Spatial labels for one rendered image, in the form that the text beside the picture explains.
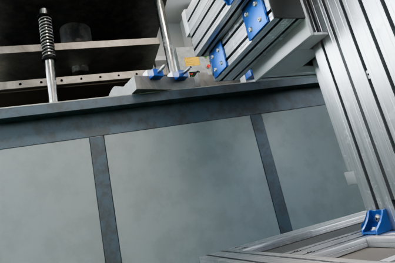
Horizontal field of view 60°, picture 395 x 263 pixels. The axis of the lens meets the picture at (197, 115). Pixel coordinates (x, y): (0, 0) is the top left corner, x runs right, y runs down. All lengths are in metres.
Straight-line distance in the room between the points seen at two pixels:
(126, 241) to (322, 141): 0.89
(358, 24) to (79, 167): 0.95
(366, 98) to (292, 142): 0.70
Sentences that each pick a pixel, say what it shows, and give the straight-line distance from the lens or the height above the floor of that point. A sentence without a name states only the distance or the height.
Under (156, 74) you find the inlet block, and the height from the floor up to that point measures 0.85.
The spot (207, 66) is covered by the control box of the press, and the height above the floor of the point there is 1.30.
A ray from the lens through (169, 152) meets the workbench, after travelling 1.28.
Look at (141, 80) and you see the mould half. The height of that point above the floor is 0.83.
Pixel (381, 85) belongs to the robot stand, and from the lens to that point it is 0.80.
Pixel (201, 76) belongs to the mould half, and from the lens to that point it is 1.43.
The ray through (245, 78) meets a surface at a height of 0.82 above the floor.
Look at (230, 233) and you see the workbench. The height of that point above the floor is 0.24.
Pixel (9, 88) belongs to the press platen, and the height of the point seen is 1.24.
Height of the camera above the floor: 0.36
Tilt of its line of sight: 15 degrees up
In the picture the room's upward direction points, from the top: 12 degrees counter-clockwise
